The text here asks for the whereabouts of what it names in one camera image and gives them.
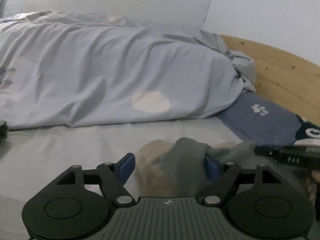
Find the dark grey t-shirt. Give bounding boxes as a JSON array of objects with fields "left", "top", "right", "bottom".
[{"left": 160, "top": 138, "right": 259, "bottom": 197}]

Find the beige garment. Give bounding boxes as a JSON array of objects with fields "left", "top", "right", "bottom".
[{"left": 135, "top": 138, "right": 243, "bottom": 198}]

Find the dark blue pillow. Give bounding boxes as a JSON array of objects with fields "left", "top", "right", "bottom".
[{"left": 216, "top": 90, "right": 320, "bottom": 147}]

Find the wooden headboard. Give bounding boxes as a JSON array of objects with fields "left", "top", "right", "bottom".
[{"left": 221, "top": 35, "right": 319, "bottom": 125}]

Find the light blue duvet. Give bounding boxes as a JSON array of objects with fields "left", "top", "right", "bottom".
[{"left": 1, "top": 11, "right": 256, "bottom": 129}]

